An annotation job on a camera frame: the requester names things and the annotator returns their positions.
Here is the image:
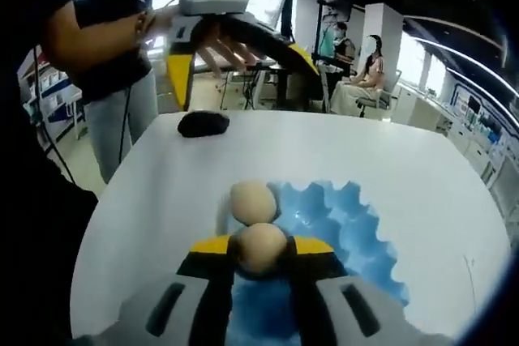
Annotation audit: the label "white table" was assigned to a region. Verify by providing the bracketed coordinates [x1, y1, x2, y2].
[71, 109, 513, 343]

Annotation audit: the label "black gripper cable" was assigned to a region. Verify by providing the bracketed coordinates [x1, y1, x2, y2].
[117, 17, 147, 164]

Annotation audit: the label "black background desk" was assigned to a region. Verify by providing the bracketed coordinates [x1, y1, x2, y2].
[194, 60, 321, 112]

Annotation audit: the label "blue egg tray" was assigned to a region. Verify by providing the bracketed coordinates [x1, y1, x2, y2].
[221, 177, 409, 346]

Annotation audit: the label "person's left hand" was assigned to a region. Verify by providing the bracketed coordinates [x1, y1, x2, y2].
[135, 9, 255, 79]

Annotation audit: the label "person in black shirt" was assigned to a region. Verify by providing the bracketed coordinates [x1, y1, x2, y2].
[0, 0, 154, 346]

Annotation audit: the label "white blue shelf unit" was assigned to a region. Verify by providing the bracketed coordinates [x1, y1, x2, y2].
[19, 66, 86, 132]

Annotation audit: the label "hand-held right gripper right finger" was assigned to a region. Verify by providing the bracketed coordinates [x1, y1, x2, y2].
[285, 234, 453, 346]

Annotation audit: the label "person's light grey trousers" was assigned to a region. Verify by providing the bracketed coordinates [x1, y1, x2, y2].
[83, 70, 159, 185]

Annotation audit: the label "teal cloth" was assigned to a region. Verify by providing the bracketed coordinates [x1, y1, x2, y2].
[320, 29, 337, 58]

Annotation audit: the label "wall display shelving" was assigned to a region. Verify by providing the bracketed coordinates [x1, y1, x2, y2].
[445, 78, 519, 185]

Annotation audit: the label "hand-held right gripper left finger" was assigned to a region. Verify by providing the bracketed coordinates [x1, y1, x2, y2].
[76, 233, 237, 346]

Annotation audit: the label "white office chair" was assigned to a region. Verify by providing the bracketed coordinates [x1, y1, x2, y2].
[356, 70, 402, 120]

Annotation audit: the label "black light stand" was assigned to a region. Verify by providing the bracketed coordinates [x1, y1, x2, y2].
[314, 0, 354, 114]

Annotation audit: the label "small black object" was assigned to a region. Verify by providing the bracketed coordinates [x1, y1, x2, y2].
[177, 110, 230, 139]

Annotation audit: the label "single beige egg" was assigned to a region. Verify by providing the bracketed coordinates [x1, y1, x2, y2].
[237, 222, 287, 274]
[229, 178, 279, 225]

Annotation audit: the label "white cabinet row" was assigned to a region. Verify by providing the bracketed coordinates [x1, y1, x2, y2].
[399, 82, 479, 148]

